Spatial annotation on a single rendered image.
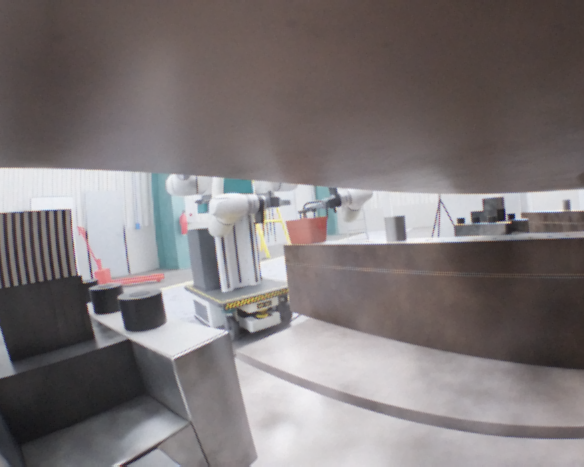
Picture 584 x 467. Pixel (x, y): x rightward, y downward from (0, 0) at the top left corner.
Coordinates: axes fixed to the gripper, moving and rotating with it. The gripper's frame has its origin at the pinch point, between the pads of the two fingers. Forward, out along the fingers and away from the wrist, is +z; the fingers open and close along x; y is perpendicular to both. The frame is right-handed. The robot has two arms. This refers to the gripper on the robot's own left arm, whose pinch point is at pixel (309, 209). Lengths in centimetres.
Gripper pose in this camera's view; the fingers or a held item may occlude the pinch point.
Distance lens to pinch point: 140.9
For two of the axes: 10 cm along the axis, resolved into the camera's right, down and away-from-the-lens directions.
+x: -2.7, -0.8, 9.6
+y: 2.8, 9.5, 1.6
